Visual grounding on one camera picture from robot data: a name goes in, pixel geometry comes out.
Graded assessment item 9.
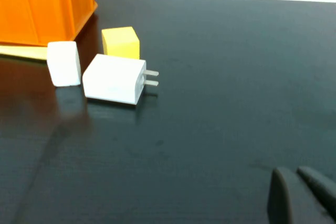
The orange plastic cutlery holder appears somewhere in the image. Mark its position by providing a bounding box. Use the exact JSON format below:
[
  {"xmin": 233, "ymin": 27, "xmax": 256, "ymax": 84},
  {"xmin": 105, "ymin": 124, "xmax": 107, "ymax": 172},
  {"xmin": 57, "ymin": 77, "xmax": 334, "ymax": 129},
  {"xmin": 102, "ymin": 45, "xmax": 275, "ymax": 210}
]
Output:
[{"xmin": 0, "ymin": 0, "xmax": 98, "ymax": 48}]

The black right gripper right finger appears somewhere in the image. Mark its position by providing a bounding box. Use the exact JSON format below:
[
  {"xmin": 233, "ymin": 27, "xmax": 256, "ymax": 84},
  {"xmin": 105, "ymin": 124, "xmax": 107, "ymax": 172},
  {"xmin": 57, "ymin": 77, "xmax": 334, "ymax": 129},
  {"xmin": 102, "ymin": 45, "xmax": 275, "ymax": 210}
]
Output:
[{"xmin": 296, "ymin": 166, "xmax": 336, "ymax": 218}]

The yellow foam cube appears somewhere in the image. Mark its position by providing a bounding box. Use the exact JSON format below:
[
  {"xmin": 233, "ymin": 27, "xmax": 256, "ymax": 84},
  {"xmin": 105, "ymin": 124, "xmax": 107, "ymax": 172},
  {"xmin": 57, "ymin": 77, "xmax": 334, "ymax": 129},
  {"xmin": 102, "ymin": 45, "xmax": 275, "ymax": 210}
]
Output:
[{"xmin": 101, "ymin": 26, "xmax": 141, "ymax": 60}]

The white charger plug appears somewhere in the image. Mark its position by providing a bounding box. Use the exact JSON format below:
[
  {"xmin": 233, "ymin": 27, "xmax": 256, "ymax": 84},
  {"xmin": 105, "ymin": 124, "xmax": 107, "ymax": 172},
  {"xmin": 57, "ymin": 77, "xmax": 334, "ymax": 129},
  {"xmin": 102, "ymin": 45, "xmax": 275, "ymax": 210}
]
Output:
[{"xmin": 81, "ymin": 53, "xmax": 160, "ymax": 105}]

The white foam cube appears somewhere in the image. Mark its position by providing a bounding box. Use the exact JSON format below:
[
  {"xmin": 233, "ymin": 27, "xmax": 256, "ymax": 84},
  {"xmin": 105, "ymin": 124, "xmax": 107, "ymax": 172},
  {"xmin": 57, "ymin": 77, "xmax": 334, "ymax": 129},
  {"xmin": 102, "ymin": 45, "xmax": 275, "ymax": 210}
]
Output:
[{"xmin": 46, "ymin": 40, "xmax": 82, "ymax": 88}]

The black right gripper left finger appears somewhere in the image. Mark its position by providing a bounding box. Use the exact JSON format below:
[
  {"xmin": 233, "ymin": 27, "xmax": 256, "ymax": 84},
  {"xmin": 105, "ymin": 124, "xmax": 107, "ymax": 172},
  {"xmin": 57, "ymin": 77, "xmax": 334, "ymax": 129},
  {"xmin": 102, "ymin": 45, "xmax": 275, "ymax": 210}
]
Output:
[{"xmin": 267, "ymin": 167, "xmax": 334, "ymax": 224}]

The yellow plastic knife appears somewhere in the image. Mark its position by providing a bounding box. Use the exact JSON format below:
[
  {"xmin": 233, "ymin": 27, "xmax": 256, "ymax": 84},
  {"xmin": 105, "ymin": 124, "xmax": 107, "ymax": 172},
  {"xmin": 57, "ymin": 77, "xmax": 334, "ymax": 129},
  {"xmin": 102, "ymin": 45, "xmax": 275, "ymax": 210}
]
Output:
[{"xmin": 0, "ymin": 45, "xmax": 48, "ymax": 61}]

